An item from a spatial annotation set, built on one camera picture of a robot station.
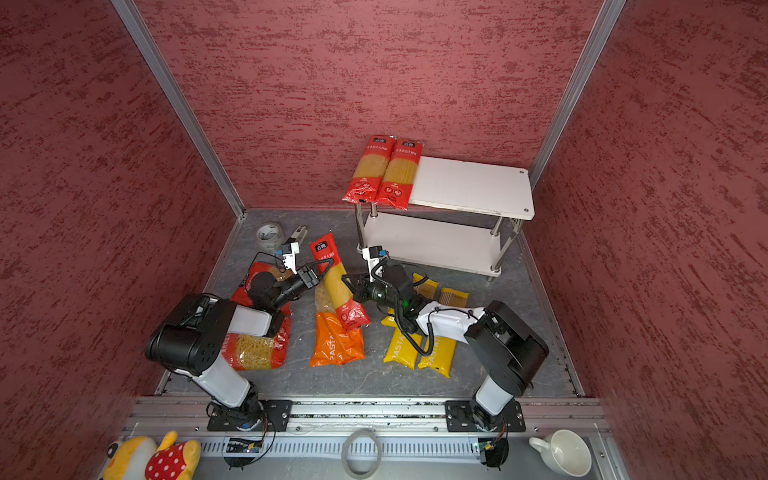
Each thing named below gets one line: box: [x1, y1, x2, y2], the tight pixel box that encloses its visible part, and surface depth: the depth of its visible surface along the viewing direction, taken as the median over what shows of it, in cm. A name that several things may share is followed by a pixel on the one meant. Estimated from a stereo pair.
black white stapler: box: [285, 225, 308, 245], surface depth 112 cm
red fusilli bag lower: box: [222, 301, 292, 371], surface depth 83 cm
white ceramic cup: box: [529, 429, 592, 477], surface depth 65 cm
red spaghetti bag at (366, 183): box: [342, 134, 397, 204], surface depth 83 cm
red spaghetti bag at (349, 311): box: [309, 232, 371, 333], surface depth 82 cm
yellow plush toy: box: [102, 431, 201, 480], surface depth 65 cm
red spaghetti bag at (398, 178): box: [375, 140, 424, 211], surface depth 81 cm
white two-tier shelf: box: [355, 156, 535, 278], surface depth 89 cm
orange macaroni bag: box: [310, 312, 365, 368], surface depth 83 cm
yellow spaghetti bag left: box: [381, 307, 423, 370], surface depth 85 cm
